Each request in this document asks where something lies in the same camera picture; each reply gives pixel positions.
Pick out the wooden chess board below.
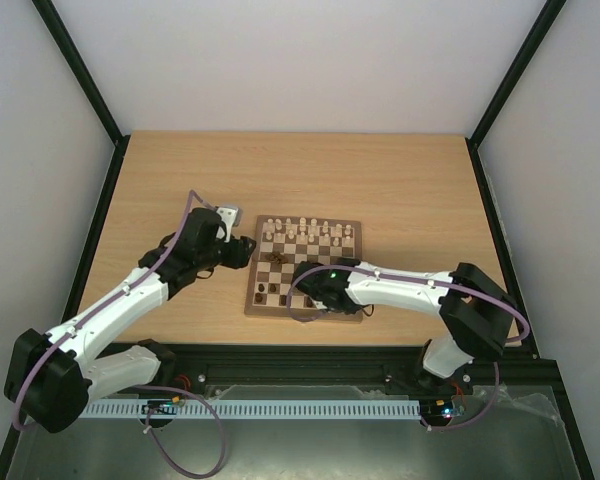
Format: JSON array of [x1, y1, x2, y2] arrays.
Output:
[[244, 215, 363, 319]]

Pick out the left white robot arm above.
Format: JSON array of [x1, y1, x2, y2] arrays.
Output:
[[4, 206, 256, 433]]

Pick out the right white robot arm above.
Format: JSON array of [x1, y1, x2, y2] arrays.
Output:
[[290, 258, 529, 392]]

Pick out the dark knight chess piece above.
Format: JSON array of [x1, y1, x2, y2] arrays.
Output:
[[265, 251, 288, 265]]

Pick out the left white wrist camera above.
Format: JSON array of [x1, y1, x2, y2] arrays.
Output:
[[216, 205, 242, 230]]

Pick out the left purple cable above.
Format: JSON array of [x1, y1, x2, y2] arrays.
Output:
[[10, 189, 226, 477]]

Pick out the purple cable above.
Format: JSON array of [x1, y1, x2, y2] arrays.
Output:
[[285, 263, 531, 434], [10, 189, 226, 477]]

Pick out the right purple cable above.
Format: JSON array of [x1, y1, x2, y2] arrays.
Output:
[[285, 263, 531, 434]]

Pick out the black aluminium frame rail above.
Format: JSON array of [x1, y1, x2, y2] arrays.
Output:
[[84, 343, 556, 389]]

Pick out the white slotted cable duct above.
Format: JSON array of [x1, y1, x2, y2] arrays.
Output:
[[81, 398, 421, 421]]

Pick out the left black frame post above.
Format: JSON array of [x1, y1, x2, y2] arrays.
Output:
[[31, 0, 130, 146]]

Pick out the black frame post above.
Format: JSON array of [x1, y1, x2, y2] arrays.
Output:
[[468, 0, 567, 146], [31, 0, 130, 146]]

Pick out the right black frame post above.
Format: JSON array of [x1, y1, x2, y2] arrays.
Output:
[[468, 0, 567, 146]]

